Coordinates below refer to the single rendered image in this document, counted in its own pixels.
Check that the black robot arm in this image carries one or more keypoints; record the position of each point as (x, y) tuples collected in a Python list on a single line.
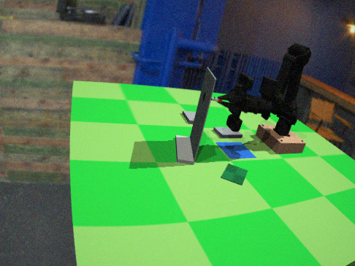
[(272, 90)]

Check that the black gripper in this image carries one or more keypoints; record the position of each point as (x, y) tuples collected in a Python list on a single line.
[(245, 103)]

